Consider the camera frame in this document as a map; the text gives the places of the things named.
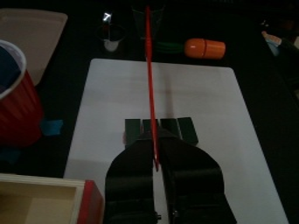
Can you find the clear glass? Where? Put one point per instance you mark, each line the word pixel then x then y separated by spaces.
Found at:
pixel 151 20

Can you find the dark green sushi roll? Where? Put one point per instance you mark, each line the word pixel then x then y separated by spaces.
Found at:
pixel 186 128

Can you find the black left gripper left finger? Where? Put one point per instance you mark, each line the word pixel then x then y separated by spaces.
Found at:
pixel 130 178

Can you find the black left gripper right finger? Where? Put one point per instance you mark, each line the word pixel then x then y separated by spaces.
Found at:
pixel 197 180

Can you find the orange toy carrot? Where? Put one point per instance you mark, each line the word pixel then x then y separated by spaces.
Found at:
pixel 206 48

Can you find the red plastic cup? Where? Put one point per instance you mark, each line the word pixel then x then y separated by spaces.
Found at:
pixel 18 110

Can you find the blue cloth piece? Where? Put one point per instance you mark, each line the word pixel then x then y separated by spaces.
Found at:
pixel 51 127

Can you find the small black measuring cup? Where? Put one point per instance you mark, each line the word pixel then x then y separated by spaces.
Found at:
pixel 110 35

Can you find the white cutting board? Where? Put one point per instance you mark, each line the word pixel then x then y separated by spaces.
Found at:
pixel 187 96

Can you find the beige plate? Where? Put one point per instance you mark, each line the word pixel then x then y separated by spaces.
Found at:
pixel 35 35

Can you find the wooden box with red side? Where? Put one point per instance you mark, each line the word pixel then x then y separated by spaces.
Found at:
pixel 43 201

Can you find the red toy knife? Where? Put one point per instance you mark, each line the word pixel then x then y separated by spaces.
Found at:
pixel 150 87

